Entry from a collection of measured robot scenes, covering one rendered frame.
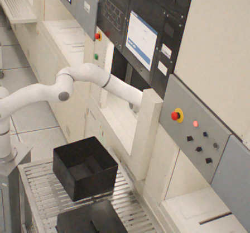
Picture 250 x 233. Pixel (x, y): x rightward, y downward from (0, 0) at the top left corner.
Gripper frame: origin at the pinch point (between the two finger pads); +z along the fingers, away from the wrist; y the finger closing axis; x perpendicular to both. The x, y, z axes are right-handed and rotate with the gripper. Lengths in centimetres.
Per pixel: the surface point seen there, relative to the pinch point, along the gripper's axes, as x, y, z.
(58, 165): -32, 7, -74
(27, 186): -43, 8, -92
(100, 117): -36, -36, -33
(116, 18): 38, -32, -33
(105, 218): -33, 47, -60
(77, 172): -42, 5, -61
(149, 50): 37.9, 7.6, -30.9
